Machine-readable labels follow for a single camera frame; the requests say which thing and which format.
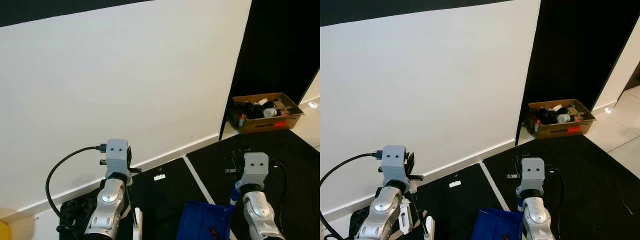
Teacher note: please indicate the small white paper scrap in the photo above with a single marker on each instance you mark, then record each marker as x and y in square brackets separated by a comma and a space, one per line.
[455, 184]
[159, 177]

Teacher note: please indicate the blue dustpan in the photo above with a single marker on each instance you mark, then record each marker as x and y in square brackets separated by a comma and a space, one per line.
[492, 225]
[200, 222]

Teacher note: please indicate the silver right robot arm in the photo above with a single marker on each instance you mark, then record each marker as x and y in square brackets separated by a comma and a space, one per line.
[537, 217]
[260, 212]

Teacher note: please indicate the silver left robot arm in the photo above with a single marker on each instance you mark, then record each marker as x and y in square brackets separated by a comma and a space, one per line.
[107, 205]
[382, 212]

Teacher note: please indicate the black floor mat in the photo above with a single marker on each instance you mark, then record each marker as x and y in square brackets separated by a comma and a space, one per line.
[220, 160]
[585, 180]

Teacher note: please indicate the white floor tape strip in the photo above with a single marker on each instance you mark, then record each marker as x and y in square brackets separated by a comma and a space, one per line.
[492, 185]
[197, 179]

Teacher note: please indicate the brown cardboard box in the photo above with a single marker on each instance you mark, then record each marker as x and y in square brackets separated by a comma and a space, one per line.
[270, 125]
[565, 131]

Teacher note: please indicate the black heap of items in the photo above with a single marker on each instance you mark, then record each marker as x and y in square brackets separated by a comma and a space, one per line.
[255, 111]
[550, 116]

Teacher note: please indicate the black power strip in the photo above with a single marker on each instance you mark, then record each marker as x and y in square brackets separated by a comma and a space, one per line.
[357, 217]
[75, 206]

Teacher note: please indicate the yellow object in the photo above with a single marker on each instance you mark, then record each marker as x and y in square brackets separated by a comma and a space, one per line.
[4, 231]

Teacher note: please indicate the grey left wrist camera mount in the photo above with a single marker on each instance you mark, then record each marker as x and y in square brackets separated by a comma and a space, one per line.
[394, 160]
[117, 152]

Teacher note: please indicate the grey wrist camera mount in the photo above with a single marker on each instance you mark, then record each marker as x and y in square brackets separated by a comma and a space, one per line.
[532, 172]
[394, 160]
[256, 167]
[117, 152]

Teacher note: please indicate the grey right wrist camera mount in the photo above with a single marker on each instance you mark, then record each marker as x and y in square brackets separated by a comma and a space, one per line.
[532, 172]
[256, 167]

